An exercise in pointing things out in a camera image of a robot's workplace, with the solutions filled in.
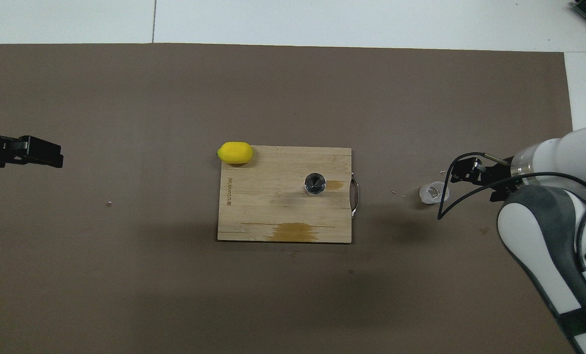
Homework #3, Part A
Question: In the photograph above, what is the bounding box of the yellow lemon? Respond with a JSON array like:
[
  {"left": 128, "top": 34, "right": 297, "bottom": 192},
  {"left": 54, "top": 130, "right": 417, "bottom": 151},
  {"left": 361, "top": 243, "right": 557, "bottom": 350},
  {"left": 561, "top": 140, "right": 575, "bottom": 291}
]
[{"left": 217, "top": 142, "right": 254, "bottom": 165}]

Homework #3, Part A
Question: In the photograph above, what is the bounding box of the clear plastic cup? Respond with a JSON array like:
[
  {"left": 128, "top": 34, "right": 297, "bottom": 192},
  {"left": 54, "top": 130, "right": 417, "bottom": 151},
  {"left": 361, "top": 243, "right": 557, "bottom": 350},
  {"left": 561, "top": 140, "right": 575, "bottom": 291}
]
[{"left": 419, "top": 181, "right": 450, "bottom": 205}]

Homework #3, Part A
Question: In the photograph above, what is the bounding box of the steel double jigger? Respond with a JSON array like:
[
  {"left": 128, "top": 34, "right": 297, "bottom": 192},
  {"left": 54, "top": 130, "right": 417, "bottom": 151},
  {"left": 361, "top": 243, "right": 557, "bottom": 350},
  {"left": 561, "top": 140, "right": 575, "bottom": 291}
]
[{"left": 304, "top": 172, "right": 327, "bottom": 196}]

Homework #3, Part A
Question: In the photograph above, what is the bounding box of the brown table mat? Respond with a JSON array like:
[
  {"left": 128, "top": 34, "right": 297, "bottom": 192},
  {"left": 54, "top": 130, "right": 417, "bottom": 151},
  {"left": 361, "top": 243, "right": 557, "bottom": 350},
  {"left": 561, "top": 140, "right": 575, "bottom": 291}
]
[{"left": 0, "top": 43, "right": 586, "bottom": 354}]

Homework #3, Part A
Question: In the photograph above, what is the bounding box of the wooden cutting board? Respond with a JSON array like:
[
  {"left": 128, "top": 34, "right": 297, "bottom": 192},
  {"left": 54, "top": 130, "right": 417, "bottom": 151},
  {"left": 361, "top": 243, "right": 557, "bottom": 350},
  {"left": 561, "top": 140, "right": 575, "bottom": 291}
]
[{"left": 217, "top": 146, "right": 360, "bottom": 244}]

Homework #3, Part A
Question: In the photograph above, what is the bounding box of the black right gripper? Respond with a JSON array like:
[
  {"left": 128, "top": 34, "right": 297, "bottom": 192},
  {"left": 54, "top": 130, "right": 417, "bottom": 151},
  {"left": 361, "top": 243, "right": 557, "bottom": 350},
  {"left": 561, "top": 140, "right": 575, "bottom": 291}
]
[{"left": 450, "top": 157, "right": 516, "bottom": 202}]

